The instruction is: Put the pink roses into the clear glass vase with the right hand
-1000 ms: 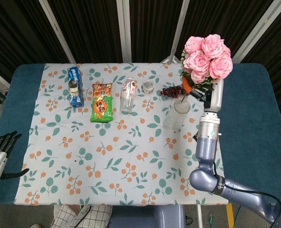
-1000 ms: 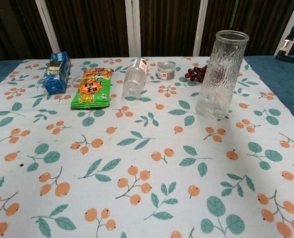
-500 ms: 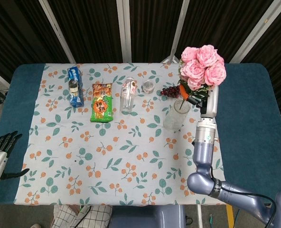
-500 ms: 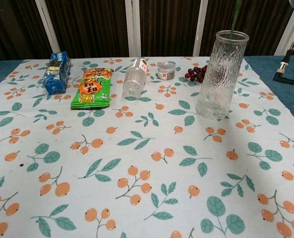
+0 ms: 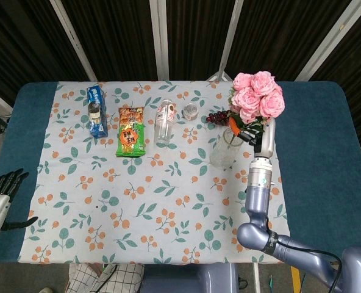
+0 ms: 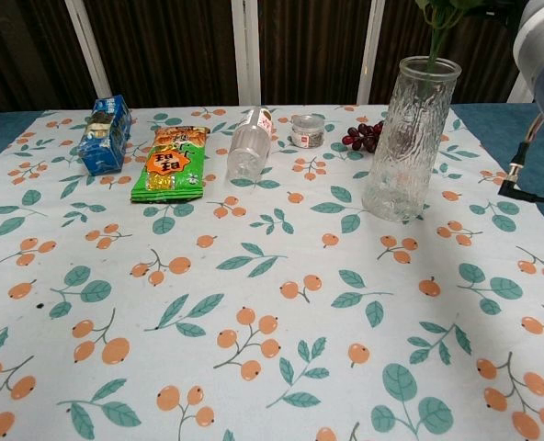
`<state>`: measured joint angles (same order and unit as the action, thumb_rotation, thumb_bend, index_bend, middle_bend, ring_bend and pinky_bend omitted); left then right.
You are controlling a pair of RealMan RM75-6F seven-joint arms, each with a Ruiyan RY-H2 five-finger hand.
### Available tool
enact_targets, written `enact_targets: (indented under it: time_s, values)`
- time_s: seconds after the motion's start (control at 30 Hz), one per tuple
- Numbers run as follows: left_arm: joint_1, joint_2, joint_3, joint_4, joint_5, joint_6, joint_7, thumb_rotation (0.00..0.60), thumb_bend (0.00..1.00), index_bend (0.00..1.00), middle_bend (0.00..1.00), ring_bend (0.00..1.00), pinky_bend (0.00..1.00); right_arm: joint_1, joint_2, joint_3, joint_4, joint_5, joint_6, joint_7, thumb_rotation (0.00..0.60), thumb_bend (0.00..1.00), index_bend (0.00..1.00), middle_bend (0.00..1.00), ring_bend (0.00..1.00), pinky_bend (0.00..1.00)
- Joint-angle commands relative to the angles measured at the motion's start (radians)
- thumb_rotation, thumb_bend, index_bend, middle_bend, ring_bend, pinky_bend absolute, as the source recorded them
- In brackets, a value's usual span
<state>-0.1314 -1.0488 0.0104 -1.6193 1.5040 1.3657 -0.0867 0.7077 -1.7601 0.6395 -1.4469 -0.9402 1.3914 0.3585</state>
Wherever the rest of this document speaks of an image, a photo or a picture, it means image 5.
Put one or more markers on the clear plastic water bottle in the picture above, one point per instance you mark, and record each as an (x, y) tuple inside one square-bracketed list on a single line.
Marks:
[(164, 123)]

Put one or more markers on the blue cookie box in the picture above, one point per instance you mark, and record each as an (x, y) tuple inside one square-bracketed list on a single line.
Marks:
[(96, 111)]

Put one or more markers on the clear glass jar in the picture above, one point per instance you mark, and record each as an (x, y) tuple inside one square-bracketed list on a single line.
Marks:
[(226, 151)]

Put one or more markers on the small round tin can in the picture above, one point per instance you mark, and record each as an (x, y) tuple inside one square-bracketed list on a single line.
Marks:
[(190, 112)]

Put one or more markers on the blue table cover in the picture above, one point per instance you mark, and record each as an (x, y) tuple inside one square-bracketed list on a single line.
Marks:
[(314, 152)]

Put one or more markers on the white metal frame stand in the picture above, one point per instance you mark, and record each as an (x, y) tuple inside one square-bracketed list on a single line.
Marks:
[(219, 73)]

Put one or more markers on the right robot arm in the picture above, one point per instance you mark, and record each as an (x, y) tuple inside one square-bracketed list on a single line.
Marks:
[(269, 207)]

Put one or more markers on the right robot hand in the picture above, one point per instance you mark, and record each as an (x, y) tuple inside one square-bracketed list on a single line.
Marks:
[(264, 137)]

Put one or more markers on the blue grey plastic stool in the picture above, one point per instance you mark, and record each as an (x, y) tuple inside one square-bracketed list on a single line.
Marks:
[(189, 279)]

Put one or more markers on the artificial dark grape bunch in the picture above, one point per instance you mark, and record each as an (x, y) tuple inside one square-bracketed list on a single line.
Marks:
[(218, 117)]

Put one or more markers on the white checkered cloth bag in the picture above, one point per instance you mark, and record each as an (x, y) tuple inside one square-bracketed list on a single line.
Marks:
[(104, 278)]

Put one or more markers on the green orange snack bag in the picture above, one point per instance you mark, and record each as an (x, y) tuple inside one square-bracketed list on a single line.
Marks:
[(131, 132)]

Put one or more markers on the pink rose bouquet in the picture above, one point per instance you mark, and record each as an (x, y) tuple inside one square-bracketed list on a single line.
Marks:
[(256, 96)]

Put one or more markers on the floral printed tablecloth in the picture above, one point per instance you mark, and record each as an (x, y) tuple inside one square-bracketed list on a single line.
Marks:
[(137, 189)]

